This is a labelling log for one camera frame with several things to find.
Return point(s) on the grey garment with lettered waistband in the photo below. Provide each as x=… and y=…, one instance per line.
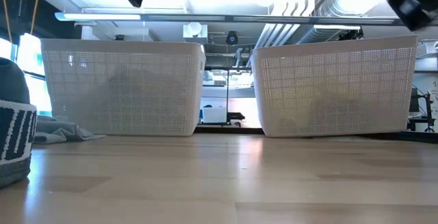
x=15, y=131

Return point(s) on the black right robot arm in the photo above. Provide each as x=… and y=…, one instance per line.
x=410, y=8

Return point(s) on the long ceiling light bar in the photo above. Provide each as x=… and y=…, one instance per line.
x=171, y=18

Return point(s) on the white plastic laundry basket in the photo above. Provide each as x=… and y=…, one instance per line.
x=335, y=87
x=123, y=90

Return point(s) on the white ceiling pipe bundle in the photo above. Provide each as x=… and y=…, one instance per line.
x=279, y=32

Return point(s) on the light grey garment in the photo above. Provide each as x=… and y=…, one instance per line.
x=58, y=131

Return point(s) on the black equipment stand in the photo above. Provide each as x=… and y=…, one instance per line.
x=414, y=100

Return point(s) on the black camera with blue lens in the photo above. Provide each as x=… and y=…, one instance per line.
x=232, y=38

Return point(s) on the black aluminium frame rail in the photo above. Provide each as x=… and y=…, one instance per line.
x=410, y=136
x=226, y=130

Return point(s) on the silver ventilation duct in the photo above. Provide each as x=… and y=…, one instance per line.
x=337, y=1

